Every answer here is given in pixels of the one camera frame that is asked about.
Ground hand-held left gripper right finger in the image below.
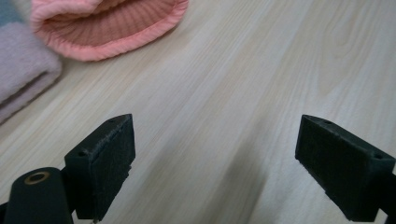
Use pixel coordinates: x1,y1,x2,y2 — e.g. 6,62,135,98
294,114,396,223

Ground pink knit hat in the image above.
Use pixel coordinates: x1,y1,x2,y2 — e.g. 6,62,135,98
30,0,190,63

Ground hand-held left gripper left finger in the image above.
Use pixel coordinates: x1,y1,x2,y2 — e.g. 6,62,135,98
64,113,136,222

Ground lilac and grey fuzzy scarf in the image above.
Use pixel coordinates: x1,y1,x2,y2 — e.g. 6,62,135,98
0,0,64,125

